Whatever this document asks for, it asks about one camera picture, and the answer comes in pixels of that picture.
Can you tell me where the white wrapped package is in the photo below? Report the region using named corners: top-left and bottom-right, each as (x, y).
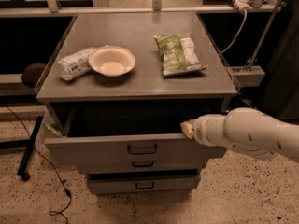
top-left (57, 47), bottom-right (96, 81)

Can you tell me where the black stand leg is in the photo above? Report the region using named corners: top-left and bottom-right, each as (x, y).
top-left (17, 116), bottom-right (43, 181)

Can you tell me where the diagonal metal rod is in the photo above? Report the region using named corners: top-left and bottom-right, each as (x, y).
top-left (242, 0), bottom-right (282, 72)

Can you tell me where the grey middle drawer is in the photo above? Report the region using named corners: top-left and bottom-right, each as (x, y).
top-left (77, 157), bottom-right (207, 174)

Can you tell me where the grey metal bracket box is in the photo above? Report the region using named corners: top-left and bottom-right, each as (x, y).
top-left (226, 66), bottom-right (265, 89)

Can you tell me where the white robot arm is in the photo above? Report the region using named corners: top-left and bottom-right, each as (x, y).
top-left (180, 107), bottom-right (299, 162)

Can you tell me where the grey bottom drawer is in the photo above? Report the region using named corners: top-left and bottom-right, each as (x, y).
top-left (87, 170), bottom-right (201, 194)

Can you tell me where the white paper bowl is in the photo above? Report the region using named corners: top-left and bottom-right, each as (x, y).
top-left (88, 46), bottom-right (135, 77)

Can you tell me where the black floor cable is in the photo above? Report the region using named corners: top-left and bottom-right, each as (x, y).
top-left (3, 103), bottom-right (73, 224)

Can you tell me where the small green wrapper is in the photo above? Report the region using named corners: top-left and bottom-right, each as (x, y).
top-left (43, 124), bottom-right (62, 137)

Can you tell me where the grey drawer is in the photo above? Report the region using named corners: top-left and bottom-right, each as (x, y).
top-left (77, 157), bottom-right (207, 174)
top-left (87, 170), bottom-right (201, 194)
top-left (45, 100), bottom-right (225, 166)

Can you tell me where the grey drawer cabinet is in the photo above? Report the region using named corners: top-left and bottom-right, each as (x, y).
top-left (34, 10), bottom-right (242, 196)

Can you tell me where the green chip bag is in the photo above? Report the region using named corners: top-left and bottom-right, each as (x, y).
top-left (154, 33), bottom-right (207, 77)

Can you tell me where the brown round object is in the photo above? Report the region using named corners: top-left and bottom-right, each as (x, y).
top-left (21, 63), bottom-right (46, 88)

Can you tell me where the white power cable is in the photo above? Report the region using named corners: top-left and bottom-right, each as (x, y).
top-left (218, 7), bottom-right (249, 57)

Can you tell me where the grey top drawer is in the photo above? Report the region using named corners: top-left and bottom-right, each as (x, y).
top-left (45, 100), bottom-right (225, 166)

